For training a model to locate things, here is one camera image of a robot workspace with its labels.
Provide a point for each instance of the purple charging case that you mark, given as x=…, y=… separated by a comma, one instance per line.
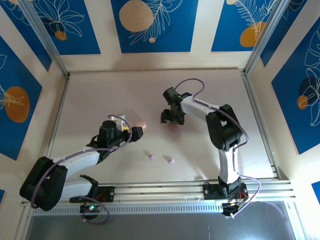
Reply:
x=173, y=129

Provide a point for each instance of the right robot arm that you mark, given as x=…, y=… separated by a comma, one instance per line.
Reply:
x=222, y=130

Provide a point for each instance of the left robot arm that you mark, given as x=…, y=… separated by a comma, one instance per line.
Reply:
x=45, y=185

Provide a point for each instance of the small control circuit board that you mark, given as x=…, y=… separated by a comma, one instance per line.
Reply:
x=91, y=208
x=233, y=206

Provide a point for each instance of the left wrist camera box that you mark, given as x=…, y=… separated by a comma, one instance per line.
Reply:
x=121, y=118

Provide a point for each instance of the aluminium table side rail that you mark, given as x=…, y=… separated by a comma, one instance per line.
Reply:
x=257, y=120
x=56, y=120

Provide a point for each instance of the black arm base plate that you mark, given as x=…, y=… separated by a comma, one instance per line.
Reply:
x=107, y=193
x=211, y=191

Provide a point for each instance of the long aluminium mounting rail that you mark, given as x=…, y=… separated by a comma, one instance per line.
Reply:
x=162, y=192

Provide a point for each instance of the aluminium frame post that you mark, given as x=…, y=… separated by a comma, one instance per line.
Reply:
x=265, y=35
x=45, y=37

